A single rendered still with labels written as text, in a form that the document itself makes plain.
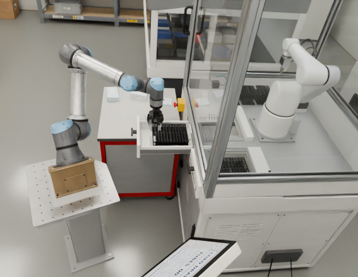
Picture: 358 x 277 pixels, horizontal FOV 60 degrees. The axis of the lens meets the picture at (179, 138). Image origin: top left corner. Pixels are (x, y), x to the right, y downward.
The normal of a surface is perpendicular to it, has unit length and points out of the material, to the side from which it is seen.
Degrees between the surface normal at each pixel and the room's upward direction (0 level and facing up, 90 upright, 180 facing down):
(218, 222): 90
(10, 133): 0
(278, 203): 90
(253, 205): 90
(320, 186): 90
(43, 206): 0
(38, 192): 0
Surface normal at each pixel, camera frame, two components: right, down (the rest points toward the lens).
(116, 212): 0.09, -0.73
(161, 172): 0.11, 0.68
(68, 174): 0.43, 0.64
